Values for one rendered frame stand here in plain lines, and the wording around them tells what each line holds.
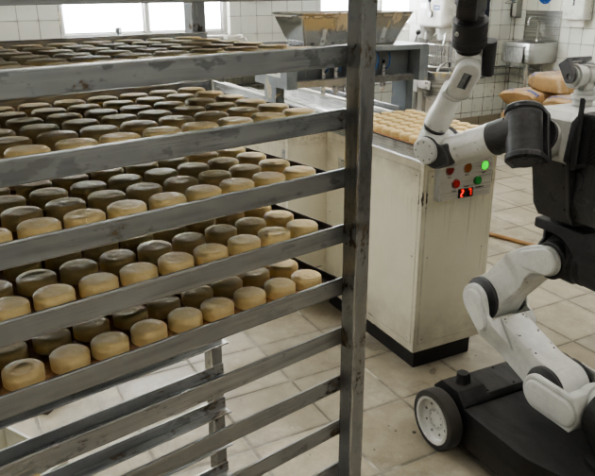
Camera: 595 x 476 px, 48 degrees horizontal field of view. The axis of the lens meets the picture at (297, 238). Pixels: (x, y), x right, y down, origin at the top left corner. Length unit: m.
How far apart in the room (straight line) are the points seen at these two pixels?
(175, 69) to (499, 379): 1.79
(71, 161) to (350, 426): 0.67
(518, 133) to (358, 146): 0.83
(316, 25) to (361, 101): 1.96
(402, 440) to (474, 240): 0.81
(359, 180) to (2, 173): 0.50
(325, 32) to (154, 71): 2.18
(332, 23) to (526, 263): 1.40
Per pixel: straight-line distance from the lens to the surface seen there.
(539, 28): 7.66
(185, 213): 0.87
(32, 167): 0.77
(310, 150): 2.93
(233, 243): 0.99
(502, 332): 2.25
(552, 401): 2.12
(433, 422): 2.32
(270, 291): 1.05
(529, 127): 1.77
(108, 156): 0.80
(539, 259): 2.02
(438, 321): 2.68
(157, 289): 0.88
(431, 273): 2.56
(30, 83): 0.76
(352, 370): 1.13
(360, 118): 0.98
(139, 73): 0.81
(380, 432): 2.39
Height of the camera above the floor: 1.41
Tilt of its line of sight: 20 degrees down
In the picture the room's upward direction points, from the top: straight up
